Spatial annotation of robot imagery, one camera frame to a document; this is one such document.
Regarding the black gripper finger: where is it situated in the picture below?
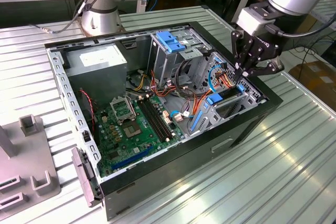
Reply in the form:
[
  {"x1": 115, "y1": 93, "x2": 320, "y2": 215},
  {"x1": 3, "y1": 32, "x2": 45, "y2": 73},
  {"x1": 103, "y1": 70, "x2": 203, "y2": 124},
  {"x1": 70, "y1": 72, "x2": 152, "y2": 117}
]
[
  {"x1": 242, "y1": 58, "x2": 285, "y2": 78},
  {"x1": 231, "y1": 30, "x2": 250, "y2": 82}
]

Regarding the orange power wire black plug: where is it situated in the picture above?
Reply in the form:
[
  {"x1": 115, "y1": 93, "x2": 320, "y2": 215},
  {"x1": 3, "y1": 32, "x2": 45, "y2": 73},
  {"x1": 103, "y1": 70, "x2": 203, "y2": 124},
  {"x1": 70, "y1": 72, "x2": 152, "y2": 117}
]
[{"x1": 215, "y1": 69, "x2": 238, "y2": 89}]

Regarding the hard disk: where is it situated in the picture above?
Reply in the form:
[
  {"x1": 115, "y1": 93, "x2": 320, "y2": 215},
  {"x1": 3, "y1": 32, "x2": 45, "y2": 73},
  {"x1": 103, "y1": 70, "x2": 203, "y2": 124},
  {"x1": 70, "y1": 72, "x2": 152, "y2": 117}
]
[{"x1": 189, "y1": 84, "x2": 246, "y2": 133}]

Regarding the grey metal disk bay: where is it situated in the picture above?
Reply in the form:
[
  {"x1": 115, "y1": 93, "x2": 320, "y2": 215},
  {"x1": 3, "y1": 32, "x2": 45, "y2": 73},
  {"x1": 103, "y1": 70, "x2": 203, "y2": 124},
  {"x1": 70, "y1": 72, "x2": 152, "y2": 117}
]
[{"x1": 187, "y1": 52, "x2": 265, "y2": 137}]

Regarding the brown cardboard box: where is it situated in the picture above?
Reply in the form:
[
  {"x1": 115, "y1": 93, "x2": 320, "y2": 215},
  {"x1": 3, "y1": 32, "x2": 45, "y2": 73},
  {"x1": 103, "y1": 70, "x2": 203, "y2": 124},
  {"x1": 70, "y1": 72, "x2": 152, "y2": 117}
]
[{"x1": 288, "y1": 60, "x2": 336, "y2": 101}]

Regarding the metal slat side table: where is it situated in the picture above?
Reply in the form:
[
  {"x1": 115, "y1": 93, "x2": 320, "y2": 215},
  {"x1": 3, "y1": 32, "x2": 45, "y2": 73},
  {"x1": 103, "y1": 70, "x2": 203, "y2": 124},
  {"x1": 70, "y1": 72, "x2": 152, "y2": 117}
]
[{"x1": 308, "y1": 0, "x2": 336, "y2": 29}]

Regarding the grey metal drive cage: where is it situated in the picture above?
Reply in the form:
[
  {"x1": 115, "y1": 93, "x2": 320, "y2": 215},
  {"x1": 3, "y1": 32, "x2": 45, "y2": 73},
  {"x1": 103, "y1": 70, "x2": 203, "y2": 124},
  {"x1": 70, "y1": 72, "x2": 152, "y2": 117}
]
[{"x1": 146, "y1": 28, "x2": 212, "y2": 87}]

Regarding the black RAM slot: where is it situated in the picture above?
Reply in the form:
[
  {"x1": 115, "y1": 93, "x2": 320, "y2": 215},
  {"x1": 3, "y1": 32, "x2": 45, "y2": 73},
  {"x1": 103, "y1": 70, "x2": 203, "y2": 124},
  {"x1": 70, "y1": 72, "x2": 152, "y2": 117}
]
[
  {"x1": 145, "y1": 99, "x2": 172, "y2": 139},
  {"x1": 148, "y1": 97, "x2": 175, "y2": 137},
  {"x1": 138, "y1": 100, "x2": 166, "y2": 143},
  {"x1": 142, "y1": 100, "x2": 169, "y2": 141}
]

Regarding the black open PC case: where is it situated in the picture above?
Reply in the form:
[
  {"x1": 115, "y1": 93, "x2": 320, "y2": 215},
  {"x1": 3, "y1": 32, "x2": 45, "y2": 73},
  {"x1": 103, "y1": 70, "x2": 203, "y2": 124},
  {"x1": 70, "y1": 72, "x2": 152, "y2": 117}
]
[{"x1": 44, "y1": 20, "x2": 284, "y2": 222}]

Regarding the metal socket cover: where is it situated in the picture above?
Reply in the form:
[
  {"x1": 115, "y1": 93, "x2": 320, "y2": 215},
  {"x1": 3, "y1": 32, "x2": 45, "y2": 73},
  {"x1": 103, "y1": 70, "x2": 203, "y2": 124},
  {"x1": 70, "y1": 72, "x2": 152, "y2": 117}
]
[{"x1": 109, "y1": 97, "x2": 137, "y2": 124}]

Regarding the grey power supply unit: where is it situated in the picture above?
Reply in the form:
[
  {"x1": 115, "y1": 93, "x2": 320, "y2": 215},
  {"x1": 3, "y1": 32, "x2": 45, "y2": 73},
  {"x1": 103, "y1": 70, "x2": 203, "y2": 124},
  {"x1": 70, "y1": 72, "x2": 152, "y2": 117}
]
[{"x1": 62, "y1": 43, "x2": 129, "y2": 106}]

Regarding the blue expansion slot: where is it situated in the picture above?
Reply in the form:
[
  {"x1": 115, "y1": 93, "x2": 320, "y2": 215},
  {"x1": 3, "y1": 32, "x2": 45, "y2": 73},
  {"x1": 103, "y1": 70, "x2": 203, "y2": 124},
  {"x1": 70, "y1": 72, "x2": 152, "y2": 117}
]
[{"x1": 112, "y1": 145, "x2": 154, "y2": 172}]

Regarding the green motherboard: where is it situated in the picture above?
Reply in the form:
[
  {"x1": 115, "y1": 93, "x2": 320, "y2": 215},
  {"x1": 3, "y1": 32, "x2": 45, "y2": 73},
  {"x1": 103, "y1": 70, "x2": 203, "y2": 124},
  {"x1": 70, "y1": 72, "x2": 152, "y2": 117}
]
[{"x1": 94, "y1": 95, "x2": 184, "y2": 177}]

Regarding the grey plastic case latch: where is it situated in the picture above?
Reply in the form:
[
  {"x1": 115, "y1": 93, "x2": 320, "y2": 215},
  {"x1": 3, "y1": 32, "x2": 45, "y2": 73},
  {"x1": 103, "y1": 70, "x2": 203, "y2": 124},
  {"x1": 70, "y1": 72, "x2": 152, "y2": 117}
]
[{"x1": 71, "y1": 147, "x2": 102, "y2": 208}]

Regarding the grey parts rack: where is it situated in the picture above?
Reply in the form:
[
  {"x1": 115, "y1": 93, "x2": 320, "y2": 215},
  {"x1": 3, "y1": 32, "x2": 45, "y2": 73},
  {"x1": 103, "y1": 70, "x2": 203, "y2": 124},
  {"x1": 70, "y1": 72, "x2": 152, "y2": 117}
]
[{"x1": 0, "y1": 113, "x2": 62, "y2": 221}]

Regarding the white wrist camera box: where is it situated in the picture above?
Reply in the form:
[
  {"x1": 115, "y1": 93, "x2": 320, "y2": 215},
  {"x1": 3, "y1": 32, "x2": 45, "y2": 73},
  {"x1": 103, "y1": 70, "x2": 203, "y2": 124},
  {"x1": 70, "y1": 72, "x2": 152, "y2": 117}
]
[{"x1": 235, "y1": 7, "x2": 275, "y2": 36}]

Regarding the long blue data wire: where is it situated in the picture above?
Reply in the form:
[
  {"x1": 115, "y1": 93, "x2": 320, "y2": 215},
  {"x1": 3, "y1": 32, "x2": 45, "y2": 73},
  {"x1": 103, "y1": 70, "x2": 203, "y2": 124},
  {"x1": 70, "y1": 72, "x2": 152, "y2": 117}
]
[{"x1": 207, "y1": 62, "x2": 226, "y2": 94}]

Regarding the black round internal cable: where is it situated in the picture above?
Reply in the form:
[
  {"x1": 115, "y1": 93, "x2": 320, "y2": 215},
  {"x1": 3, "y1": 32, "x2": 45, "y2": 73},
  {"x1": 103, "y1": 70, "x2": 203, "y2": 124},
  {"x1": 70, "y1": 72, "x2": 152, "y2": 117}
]
[{"x1": 175, "y1": 60, "x2": 200, "y2": 101}]

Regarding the blue plastic drive bracket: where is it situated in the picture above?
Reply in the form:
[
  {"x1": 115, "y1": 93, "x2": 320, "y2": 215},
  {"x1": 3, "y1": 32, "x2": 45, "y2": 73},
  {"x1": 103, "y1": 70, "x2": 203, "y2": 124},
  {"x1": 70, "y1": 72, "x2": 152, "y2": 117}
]
[{"x1": 155, "y1": 31, "x2": 186, "y2": 54}]

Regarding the multicoloured internal wire bundle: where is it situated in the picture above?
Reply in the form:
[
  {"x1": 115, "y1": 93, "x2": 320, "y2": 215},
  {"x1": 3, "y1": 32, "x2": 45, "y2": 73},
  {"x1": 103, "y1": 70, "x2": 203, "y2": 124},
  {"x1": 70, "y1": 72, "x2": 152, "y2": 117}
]
[{"x1": 125, "y1": 69, "x2": 211, "y2": 116}]

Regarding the short blue wire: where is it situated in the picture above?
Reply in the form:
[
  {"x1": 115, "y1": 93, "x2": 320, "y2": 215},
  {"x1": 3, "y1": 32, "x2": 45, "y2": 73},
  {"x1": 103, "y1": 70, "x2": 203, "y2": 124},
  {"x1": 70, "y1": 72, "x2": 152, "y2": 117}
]
[{"x1": 170, "y1": 110, "x2": 195, "y2": 120}]

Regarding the red and black fan wire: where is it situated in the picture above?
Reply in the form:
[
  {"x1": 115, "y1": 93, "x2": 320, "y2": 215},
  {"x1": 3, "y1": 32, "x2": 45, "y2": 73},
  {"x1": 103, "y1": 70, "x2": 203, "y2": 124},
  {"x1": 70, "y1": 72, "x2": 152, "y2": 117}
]
[{"x1": 79, "y1": 89, "x2": 96, "y2": 133}]

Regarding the black cable metal plug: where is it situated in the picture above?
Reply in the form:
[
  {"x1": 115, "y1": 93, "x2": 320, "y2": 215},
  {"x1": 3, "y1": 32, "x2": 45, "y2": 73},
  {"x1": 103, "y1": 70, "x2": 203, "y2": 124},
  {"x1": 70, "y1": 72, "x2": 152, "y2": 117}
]
[{"x1": 28, "y1": 0, "x2": 111, "y2": 35}]

